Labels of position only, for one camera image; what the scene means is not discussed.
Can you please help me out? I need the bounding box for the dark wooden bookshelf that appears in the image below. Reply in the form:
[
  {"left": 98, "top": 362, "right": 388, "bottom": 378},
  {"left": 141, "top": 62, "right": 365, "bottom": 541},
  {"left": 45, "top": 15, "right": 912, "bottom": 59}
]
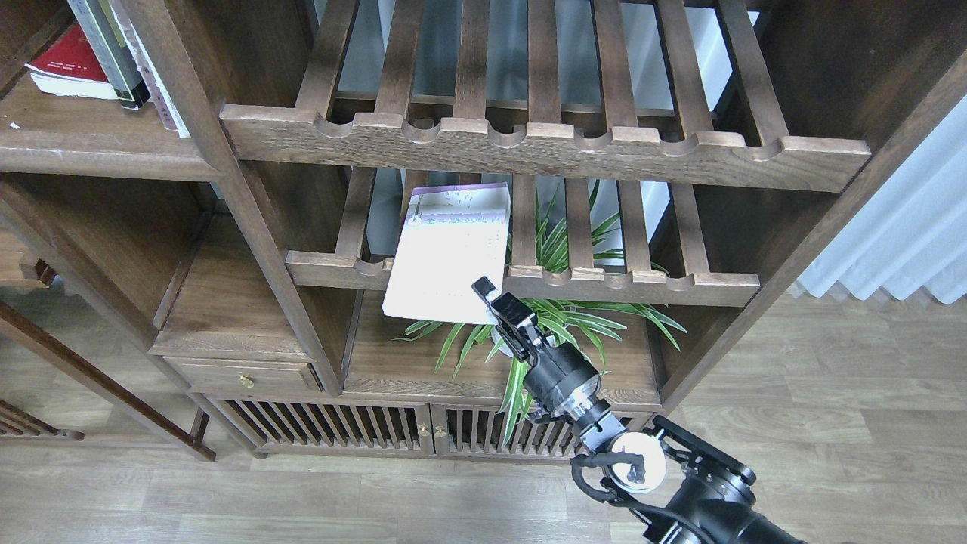
[{"left": 2, "top": 1, "right": 965, "bottom": 462}]

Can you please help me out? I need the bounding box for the pale purple white book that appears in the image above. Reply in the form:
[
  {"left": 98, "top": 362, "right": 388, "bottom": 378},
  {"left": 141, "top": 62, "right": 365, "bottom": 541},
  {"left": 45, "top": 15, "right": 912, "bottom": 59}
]
[{"left": 382, "top": 182, "right": 510, "bottom": 324}]

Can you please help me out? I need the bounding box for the red cover book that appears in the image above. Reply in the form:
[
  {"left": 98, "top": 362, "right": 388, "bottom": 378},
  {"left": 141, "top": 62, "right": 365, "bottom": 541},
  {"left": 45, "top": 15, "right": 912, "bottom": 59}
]
[{"left": 25, "top": 22, "right": 118, "bottom": 100}]

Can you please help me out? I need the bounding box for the white plant pot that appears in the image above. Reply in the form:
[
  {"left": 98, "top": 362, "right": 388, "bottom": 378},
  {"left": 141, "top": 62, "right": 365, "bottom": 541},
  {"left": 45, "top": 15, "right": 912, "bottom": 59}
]
[{"left": 490, "top": 320, "right": 555, "bottom": 356}]

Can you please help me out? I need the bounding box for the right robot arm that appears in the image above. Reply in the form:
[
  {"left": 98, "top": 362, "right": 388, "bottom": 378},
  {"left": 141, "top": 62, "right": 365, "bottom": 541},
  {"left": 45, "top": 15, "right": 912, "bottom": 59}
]
[{"left": 472, "top": 277, "right": 796, "bottom": 543}]

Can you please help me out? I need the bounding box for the green black cover book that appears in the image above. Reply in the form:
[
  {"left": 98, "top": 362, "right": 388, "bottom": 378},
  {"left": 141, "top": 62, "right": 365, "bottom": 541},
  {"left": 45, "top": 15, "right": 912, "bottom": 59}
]
[{"left": 68, "top": 0, "right": 150, "bottom": 110}]

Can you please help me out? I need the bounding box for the green spider plant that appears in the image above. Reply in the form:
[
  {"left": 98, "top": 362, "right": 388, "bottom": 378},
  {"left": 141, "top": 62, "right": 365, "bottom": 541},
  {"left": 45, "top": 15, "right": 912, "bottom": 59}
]
[{"left": 400, "top": 196, "right": 687, "bottom": 447}]

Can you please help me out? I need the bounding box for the white curtain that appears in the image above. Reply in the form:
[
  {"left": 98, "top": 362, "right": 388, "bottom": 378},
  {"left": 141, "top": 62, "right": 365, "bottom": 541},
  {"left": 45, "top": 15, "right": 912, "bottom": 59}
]
[{"left": 793, "top": 100, "right": 966, "bottom": 304}]

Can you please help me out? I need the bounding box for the white book spine upright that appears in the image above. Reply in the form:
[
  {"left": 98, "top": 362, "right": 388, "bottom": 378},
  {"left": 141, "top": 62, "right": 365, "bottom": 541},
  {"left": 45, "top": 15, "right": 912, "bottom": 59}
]
[{"left": 108, "top": 1, "right": 191, "bottom": 138}]

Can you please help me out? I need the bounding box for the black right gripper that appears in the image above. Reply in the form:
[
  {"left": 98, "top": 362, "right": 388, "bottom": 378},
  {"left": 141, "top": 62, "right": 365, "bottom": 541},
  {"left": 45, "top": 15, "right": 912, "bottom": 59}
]
[{"left": 472, "top": 277, "right": 601, "bottom": 420}]

